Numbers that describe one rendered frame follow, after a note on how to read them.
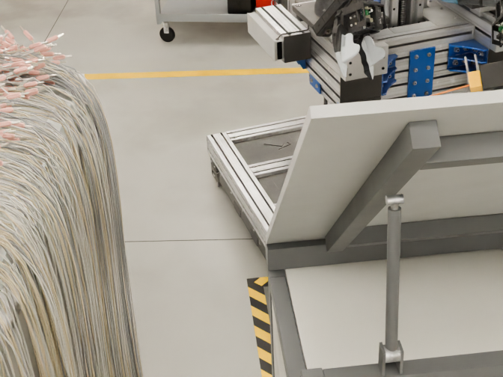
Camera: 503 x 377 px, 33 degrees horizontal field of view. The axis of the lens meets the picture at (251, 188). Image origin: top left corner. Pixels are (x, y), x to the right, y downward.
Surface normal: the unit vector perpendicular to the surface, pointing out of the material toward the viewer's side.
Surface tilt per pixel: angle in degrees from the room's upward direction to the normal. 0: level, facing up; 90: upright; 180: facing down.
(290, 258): 90
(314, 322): 0
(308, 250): 90
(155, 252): 0
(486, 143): 45
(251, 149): 0
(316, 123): 135
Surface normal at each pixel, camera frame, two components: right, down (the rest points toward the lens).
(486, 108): 0.11, 0.97
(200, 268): -0.04, -0.84
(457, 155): 0.04, -0.22
